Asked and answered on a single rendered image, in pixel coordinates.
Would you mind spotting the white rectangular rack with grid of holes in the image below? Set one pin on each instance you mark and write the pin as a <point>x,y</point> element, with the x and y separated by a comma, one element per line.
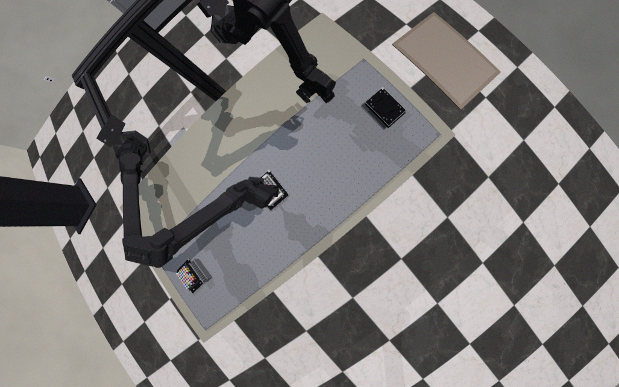
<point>269,180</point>

